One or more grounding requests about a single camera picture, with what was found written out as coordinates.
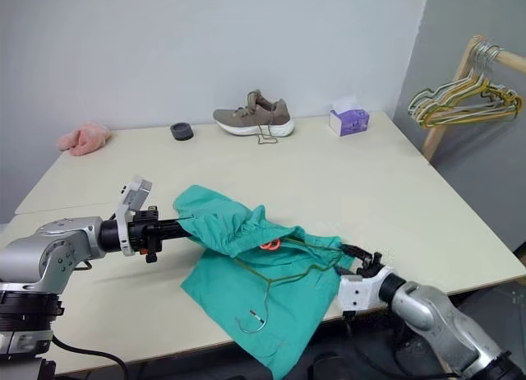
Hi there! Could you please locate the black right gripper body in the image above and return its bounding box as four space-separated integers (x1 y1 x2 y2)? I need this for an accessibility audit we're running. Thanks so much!
354 251 386 277

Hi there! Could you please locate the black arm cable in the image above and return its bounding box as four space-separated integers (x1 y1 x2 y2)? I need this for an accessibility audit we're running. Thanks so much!
342 312 458 378
50 336 125 380

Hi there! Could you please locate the bunch of coloured hangers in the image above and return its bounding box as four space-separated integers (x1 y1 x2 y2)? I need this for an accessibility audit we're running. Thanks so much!
413 41 524 128

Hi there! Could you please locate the brown sneaker with white sole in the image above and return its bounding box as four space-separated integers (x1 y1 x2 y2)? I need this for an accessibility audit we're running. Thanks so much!
212 88 296 146

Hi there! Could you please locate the wooden clothes rack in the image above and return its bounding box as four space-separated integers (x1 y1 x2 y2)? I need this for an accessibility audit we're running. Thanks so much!
420 35 526 165

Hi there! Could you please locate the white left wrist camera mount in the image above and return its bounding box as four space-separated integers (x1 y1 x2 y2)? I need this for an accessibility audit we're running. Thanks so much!
114 174 154 257

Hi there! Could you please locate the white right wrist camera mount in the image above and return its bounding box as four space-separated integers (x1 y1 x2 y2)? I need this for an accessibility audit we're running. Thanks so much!
337 265 392 316

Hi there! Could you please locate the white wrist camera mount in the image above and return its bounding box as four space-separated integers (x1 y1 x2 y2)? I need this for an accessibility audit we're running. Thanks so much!
337 265 392 316
114 174 154 257

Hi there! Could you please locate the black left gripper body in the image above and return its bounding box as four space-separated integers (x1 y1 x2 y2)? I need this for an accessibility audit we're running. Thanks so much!
130 206 165 265

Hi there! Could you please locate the green cloth garment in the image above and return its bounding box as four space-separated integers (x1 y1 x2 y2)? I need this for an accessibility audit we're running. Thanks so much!
172 183 355 380

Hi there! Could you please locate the green wire hanger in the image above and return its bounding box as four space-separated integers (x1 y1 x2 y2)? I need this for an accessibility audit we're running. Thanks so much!
233 237 344 334

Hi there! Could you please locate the pink cloth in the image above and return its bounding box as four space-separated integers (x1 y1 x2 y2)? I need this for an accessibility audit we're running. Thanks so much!
57 122 112 158

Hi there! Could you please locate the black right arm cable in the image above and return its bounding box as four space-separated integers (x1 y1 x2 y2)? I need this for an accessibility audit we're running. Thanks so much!
342 312 458 378

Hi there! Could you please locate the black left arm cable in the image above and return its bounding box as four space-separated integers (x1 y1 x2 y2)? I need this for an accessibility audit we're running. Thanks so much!
50 336 125 380

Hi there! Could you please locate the purple tissue box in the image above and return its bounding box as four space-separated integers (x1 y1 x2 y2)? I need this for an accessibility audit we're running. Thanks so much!
328 95 371 138

